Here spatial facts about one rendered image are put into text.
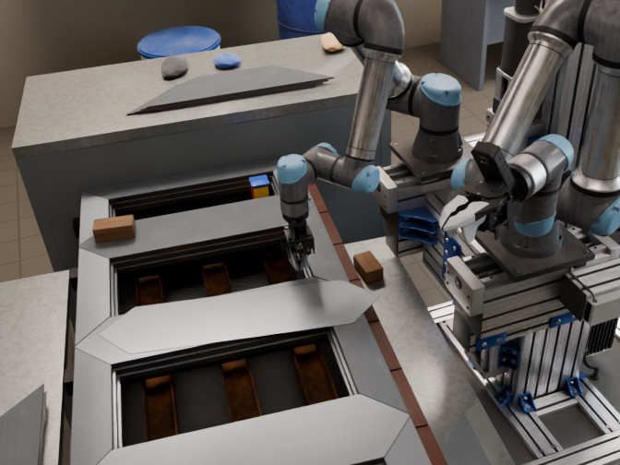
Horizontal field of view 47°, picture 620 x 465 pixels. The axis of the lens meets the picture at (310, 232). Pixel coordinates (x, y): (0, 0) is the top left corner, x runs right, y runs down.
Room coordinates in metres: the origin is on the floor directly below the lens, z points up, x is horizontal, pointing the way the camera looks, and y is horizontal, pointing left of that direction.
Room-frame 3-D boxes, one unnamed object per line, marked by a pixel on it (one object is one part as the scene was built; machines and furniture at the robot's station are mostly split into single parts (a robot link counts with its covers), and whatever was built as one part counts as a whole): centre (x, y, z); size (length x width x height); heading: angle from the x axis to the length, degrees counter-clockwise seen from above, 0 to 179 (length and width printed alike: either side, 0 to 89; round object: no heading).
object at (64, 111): (2.53, 0.37, 1.03); 1.30 x 0.60 x 0.04; 101
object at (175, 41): (4.19, 0.70, 0.30); 0.50 x 0.50 x 0.61
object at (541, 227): (1.17, -0.43, 1.34); 0.11 x 0.08 x 0.11; 43
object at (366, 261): (1.79, -0.18, 0.70); 0.10 x 0.06 x 0.05; 19
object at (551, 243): (1.43, -0.55, 1.09); 0.15 x 0.15 x 0.10
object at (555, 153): (1.16, -0.45, 1.43); 0.11 x 0.08 x 0.09; 133
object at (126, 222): (1.83, 0.60, 0.89); 0.12 x 0.06 x 0.05; 96
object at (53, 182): (2.25, 0.32, 0.50); 1.30 x 0.04 x 1.01; 101
